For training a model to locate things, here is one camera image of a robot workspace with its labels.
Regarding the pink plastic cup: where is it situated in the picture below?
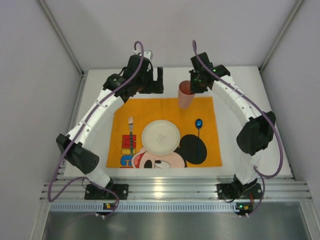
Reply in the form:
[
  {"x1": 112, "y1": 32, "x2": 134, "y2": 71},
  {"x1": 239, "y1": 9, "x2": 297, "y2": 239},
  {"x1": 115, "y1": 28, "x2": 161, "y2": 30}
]
[{"x1": 178, "y1": 80, "x2": 195, "y2": 109}]

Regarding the cream round plate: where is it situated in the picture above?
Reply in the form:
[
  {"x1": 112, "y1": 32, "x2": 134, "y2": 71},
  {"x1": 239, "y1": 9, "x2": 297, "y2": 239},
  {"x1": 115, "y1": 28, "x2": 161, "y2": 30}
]
[{"x1": 141, "y1": 120, "x2": 181, "y2": 156}]

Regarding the yellow Mickey Mouse placemat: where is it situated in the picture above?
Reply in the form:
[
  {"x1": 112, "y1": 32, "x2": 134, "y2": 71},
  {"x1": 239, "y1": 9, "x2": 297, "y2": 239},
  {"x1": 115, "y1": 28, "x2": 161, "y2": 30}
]
[{"x1": 106, "y1": 97, "x2": 223, "y2": 169}]

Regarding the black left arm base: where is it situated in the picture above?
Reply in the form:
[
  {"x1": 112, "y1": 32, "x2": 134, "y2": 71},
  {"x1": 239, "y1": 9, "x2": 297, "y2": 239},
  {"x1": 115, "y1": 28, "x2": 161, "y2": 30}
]
[{"x1": 84, "y1": 183, "x2": 129, "y2": 200}]

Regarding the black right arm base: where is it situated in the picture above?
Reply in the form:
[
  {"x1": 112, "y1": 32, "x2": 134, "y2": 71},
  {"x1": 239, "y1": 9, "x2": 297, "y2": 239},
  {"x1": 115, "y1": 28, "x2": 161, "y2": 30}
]
[{"x1": 216, "y1": 175, "x2": 263, "y2": 203}]

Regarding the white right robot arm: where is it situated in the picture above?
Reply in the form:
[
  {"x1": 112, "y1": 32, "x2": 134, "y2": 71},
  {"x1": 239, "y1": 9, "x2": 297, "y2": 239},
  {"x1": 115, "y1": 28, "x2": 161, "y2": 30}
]
[{"x1": 189, "y1": 52, "x2": 274, "y2": 185}]

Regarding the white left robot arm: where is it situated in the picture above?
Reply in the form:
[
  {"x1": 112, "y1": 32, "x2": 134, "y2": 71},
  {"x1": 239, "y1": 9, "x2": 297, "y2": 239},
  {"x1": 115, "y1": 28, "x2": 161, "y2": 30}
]
[{"x1": 56, "y1": 51, "x2": 164, "y2": 188}]

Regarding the aluminium table edge rail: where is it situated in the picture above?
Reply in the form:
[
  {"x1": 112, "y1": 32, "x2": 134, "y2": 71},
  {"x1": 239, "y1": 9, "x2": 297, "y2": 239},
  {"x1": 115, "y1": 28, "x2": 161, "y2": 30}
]
[{"x1": 39, "y1": 174, "x2": 313, "y2": 202}]

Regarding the grey slotted cable duct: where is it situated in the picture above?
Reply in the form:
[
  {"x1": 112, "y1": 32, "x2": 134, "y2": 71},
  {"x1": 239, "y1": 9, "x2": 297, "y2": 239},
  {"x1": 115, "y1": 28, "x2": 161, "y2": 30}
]
[{"x1": 49, "y1": 201, "x2": 253, "y2": 213}]

